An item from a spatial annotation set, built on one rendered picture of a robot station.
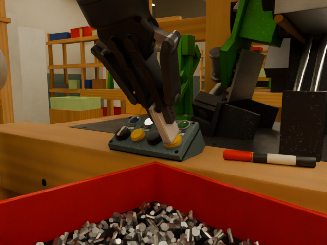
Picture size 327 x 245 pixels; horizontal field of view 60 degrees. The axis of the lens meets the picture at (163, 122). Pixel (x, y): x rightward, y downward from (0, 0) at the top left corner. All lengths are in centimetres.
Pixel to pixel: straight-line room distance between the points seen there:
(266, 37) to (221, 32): 44
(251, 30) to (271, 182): 35
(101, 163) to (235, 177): 25
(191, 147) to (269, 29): 29
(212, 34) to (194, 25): 16
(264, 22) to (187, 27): 63
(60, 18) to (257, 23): 886
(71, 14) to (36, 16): 124
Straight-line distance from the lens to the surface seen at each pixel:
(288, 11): 43
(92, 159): 55
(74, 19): 970
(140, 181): 35
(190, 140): 46
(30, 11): 883
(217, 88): 70
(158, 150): 45
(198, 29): 119
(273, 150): 55
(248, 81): 75
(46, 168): 67
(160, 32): 33
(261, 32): 63
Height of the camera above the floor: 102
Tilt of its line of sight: 8 degrees down
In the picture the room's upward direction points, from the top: straight up
